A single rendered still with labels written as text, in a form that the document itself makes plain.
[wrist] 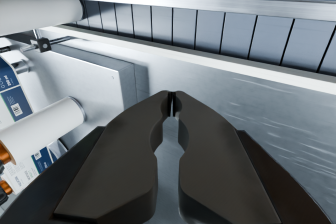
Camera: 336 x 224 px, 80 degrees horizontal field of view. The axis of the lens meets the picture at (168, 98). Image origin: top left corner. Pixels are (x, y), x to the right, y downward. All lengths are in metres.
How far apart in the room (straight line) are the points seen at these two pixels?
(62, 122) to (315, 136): 0.54
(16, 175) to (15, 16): 0.64
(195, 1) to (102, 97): 0.36
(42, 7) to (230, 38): 0.30
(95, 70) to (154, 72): 0.14
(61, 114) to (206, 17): 0.44
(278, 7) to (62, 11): 0.34
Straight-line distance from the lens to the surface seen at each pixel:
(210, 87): 0.38
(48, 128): 0.58
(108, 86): 0.47
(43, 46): 0.57
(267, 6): 0.19
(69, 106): 0.60
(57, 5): 0.42
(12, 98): 0.78
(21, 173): 0.92
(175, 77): 0.41
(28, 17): 0.40
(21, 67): 0.77
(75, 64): 0.54
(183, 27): 0.31
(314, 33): 0.27
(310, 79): 0.25
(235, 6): 0.19
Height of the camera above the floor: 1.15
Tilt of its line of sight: 46 degrees down
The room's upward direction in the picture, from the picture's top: 130 degrees counter-clockwise
